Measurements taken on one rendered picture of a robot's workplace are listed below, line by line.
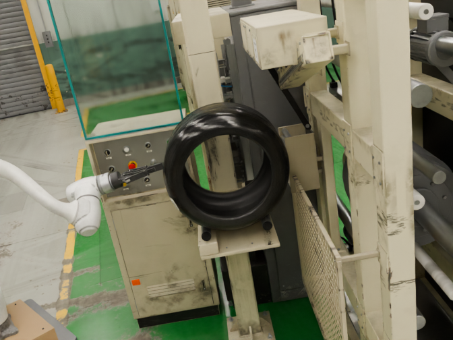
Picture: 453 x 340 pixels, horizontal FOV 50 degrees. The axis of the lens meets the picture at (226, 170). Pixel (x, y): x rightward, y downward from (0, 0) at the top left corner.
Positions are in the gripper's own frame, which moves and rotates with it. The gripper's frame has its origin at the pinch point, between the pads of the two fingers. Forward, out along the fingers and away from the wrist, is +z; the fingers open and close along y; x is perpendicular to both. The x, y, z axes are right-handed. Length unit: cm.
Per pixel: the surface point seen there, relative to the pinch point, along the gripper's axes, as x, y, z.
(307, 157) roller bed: 25, 19, 69
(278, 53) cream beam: -37, -36, 61
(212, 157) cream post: 12.2, 26.4, 23.6
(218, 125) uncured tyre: -12.8, -11.4, 32.8
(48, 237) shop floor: 101, 211, -160
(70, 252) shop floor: 106, 173, -130
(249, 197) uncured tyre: 34, 14, 36
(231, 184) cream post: 29.4, 26.4, 28.7
